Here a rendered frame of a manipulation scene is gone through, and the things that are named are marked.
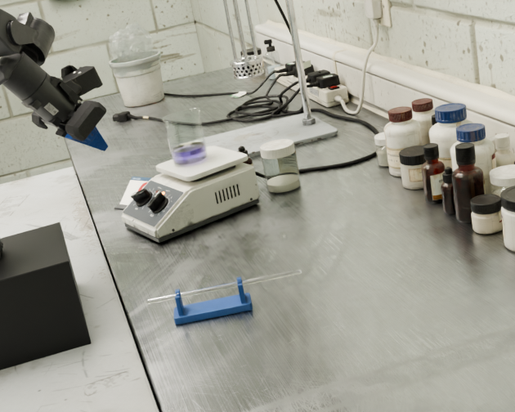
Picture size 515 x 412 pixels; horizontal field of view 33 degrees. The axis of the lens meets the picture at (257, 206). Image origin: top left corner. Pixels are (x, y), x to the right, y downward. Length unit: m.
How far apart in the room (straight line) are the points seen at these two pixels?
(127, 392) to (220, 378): 0.10
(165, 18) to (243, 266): 2.65
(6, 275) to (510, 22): 0.84
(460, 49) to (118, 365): 0.85
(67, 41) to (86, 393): 2.85
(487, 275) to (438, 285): 0.06
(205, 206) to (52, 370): 0.44
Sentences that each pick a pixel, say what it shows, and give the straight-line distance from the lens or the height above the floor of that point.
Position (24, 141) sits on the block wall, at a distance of 3.84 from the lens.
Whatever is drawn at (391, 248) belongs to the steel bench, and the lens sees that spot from 1.23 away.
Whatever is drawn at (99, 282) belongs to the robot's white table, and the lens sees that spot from 1.31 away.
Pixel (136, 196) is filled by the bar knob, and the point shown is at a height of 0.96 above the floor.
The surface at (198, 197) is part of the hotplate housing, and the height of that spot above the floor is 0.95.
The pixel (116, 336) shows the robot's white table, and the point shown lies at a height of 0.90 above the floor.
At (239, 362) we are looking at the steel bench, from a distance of 1.01.
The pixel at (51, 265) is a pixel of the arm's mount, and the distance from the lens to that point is 1.09.
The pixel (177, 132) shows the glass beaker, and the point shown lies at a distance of 1.44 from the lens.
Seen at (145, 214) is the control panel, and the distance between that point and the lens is 1.43.
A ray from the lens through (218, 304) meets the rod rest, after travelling 1.13.
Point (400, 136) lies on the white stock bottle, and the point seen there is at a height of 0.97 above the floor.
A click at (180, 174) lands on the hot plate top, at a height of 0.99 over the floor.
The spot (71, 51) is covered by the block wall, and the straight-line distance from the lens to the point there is 3.79.
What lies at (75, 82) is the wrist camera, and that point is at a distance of 1.38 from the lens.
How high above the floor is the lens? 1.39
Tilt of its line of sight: 20 degrees down
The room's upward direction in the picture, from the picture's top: 11 degrees counter-clockwise
